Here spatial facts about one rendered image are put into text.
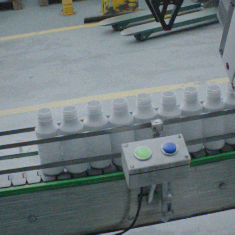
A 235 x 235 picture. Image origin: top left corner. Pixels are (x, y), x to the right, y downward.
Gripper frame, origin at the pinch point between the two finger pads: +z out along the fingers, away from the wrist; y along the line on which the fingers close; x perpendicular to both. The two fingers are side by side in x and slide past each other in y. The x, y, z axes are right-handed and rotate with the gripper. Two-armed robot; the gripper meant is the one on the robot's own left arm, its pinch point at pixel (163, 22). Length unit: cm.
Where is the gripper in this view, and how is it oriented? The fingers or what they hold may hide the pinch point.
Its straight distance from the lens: 128.3
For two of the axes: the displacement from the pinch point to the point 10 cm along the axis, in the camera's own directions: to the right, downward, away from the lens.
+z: 0.8, 9.0, 4.3
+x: 9.8, -1.5, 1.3
